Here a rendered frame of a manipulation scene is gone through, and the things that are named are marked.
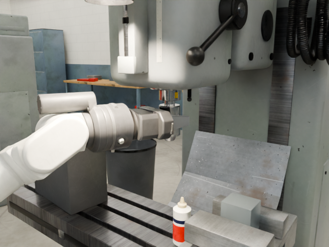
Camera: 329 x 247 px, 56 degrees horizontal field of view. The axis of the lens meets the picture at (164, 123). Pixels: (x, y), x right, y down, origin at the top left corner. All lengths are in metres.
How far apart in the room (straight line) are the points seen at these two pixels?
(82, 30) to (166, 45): 7.22
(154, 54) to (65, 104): 0.18
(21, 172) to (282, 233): 0.47
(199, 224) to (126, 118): 0.24
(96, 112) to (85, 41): 7.11
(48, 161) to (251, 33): 0.48
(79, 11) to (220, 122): 6.99
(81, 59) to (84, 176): 7.00
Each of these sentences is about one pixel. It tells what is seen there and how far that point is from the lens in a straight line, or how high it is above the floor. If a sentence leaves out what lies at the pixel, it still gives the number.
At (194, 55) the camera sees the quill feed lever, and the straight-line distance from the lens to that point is 0.48.
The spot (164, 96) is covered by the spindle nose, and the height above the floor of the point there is 1.29.
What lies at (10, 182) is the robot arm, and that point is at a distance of 0.53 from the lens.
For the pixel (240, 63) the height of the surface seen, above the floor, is 1.35.
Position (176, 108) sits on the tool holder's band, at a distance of 0.64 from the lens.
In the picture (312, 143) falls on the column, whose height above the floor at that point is 1.14.
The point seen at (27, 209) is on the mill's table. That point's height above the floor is 0.93.
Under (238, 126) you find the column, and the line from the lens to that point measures 1.00.
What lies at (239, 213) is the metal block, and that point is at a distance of 0.61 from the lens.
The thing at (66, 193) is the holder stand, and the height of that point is 1.02.
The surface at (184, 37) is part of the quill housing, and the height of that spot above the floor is 1.40.
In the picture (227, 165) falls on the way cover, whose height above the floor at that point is 1.03.
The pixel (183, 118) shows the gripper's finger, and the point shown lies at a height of 1.24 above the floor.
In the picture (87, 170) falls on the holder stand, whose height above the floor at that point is 1.07.
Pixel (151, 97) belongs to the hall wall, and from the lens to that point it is 6.23.
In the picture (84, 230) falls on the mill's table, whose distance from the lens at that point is 0.81.
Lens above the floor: 1.37
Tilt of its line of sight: 12 degrees down
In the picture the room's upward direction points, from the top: straight up
